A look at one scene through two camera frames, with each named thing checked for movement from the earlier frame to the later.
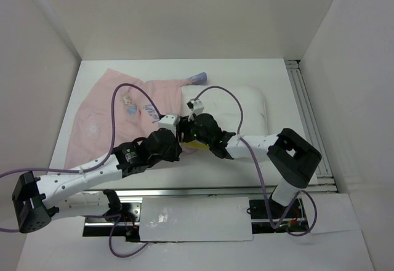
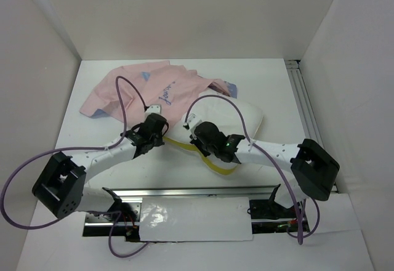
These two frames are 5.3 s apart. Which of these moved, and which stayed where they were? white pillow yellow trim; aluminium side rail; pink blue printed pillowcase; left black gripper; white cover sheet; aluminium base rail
Moved: pink blue printed pillowcase; left black gripper; white pillow yellow trim
Stayed: aluminium base rail; white cover sheet; aluminium side rail
